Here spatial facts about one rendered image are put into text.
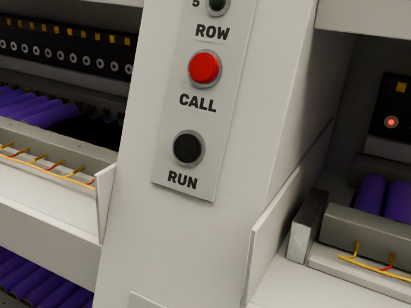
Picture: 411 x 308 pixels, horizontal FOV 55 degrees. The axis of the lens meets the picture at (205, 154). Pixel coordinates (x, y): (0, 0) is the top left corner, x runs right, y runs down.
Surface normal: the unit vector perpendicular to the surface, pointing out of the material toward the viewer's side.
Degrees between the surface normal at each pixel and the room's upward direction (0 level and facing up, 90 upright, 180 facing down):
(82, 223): 18
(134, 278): 90
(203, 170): 90
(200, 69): 90
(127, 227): 90
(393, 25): 108
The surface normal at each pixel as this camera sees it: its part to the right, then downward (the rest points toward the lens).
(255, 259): 0.88, 0.25
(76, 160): -0.47, 0.36
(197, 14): -0.42, 0.06
